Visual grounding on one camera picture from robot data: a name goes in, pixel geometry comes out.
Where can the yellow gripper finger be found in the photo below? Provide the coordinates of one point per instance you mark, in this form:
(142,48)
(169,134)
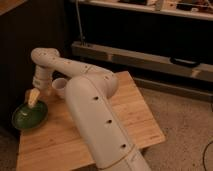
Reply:
(33,97)

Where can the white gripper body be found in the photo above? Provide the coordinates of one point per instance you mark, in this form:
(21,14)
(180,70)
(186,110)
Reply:
(40,84)

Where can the green ceramic bowl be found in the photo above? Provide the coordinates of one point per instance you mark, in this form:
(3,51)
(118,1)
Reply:
(26,118)

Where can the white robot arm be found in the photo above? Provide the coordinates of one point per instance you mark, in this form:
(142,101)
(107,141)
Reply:
(87,95)

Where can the white paper cup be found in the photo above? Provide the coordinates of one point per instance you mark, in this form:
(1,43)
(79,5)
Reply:
(59,86)

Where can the dark cabinet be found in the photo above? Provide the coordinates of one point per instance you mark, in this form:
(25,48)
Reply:
(36,23)

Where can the metal pole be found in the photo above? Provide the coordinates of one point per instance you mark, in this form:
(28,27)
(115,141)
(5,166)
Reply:
(79,22)

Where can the upper white shelf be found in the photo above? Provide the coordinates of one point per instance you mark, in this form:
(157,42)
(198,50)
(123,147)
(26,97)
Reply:
(148,9)

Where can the black handle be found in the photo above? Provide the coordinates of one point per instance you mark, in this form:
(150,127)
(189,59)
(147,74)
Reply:
(189,64)

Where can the grey metal shelf rail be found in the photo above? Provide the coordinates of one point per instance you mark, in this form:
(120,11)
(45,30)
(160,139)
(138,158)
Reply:
(141,60)

